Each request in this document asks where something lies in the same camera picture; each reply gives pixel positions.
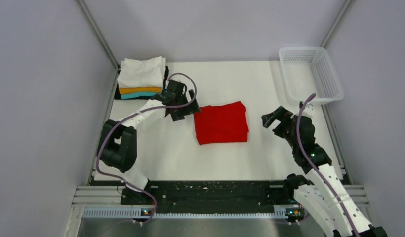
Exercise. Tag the teal folded t shirt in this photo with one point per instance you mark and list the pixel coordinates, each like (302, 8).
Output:
(138, 95)

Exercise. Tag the yellow folded t shirt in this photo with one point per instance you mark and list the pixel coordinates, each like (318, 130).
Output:
(139, 89)

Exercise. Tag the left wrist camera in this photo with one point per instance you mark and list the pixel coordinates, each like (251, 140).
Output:
(175, 88)

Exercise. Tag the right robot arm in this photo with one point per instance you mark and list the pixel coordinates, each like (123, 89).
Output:
(318, 189)

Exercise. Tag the white plastic basket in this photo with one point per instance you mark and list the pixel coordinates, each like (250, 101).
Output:
(307, 70)

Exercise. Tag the right corner metal post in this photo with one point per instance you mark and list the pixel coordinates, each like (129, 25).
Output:
(346, 7)

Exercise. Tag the corner metal post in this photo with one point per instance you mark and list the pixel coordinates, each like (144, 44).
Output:
(346, 7)
(97, 32)

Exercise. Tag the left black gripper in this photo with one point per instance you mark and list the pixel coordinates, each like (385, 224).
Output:
(190, 107)

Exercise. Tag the left corner metal post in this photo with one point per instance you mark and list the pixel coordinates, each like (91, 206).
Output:
(97, 32)

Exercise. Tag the black folded t shirt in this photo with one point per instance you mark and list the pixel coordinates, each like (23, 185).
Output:
(118, 96)

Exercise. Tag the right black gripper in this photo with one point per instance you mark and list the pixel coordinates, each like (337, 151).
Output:
(280, 114)

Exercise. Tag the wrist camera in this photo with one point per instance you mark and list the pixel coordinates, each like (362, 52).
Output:
(175, 88)
(308, 111)

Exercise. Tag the red t shirt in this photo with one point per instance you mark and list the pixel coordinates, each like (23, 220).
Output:
(221, 124)

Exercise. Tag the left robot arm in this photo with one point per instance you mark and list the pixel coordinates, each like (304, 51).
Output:
(118, 150)

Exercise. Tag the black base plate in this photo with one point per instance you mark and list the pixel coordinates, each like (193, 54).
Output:
(213, 197)

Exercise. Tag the aluminium frame rail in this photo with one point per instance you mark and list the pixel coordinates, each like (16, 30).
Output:
(105, 201)

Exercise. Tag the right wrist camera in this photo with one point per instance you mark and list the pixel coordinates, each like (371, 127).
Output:
(308, 111)

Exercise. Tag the white folded t shirt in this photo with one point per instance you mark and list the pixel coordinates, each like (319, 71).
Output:
(142, 73)

